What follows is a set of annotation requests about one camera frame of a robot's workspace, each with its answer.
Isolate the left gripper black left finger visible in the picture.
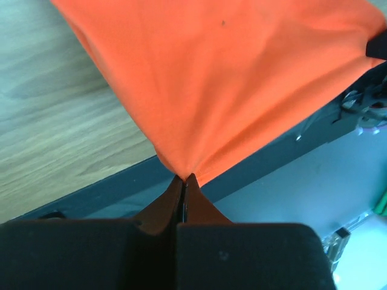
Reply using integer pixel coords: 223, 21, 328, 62
120, 176, 183, 289

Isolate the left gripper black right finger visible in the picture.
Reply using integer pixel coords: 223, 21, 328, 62
183, 174, 232, 224

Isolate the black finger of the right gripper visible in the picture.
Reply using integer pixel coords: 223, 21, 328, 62
366, 29, 387, 60

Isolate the orange t shirt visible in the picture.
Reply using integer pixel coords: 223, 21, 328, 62
54, 1, 386, 185

